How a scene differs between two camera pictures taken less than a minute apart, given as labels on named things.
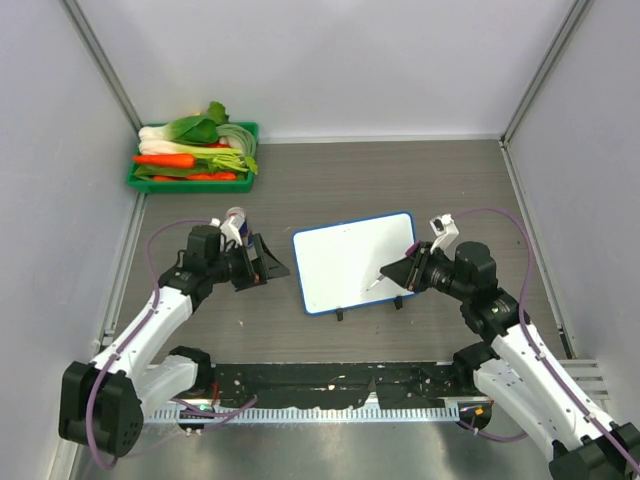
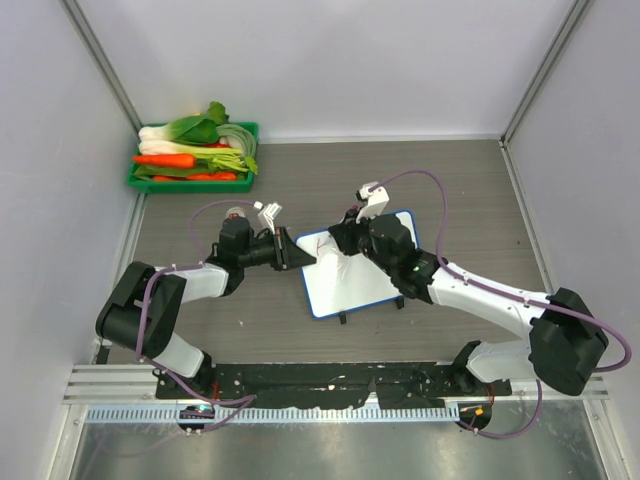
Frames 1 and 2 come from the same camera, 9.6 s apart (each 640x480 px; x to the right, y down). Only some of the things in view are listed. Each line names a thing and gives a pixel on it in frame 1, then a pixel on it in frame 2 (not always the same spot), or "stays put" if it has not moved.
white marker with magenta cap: (410, 251) -> (351, 214)
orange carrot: (165, 160) stays put
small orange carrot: (197, 177) stays put
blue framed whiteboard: (337, 263) stays put
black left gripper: (258, 272) -> (285, 259)
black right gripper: (410, 272) -> (345, 235)
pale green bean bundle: (245, 137) stays put
